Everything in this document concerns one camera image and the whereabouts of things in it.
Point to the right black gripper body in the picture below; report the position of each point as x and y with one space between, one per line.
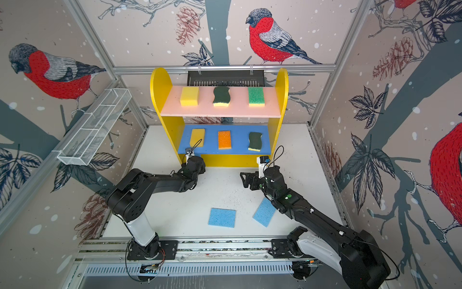
268 192

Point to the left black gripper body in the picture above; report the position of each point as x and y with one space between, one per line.
203 171

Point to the yellow orange-tinted sponge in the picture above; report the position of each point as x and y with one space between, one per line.
197 138

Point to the dark green wavy sponge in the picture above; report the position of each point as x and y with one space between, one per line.
255 141
222 97

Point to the orange sponge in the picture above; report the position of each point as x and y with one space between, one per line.
224 140

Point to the plain yellow sponge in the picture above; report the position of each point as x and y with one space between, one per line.
189 96

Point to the bright green sponge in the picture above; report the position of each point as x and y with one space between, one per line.
256 97

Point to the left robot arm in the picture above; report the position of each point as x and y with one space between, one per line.
130 197

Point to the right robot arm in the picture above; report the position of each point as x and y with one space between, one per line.
354 255

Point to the yellow shelf unit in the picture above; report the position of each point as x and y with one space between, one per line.
166 100

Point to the right blue sponge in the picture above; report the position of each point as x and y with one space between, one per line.
264 213

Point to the blue sponge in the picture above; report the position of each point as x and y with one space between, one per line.
264 213
222 218

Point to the middle blue sponge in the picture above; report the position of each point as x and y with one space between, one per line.
222 218

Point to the black perforated metal tray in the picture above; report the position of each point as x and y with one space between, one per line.
227 78

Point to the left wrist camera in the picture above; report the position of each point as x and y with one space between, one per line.
189 152

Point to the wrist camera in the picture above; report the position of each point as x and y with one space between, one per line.
262 162
189 152

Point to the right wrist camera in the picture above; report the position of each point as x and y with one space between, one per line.
262 162

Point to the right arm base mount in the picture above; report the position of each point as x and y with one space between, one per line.
285 249

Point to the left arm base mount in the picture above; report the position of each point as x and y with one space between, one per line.
157 250

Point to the white wire mesh basket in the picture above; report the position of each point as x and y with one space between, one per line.
85 143

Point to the horizontal aluminium frame bar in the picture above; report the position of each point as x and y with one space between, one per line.
147 70

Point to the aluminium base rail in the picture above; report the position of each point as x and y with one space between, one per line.
201 250

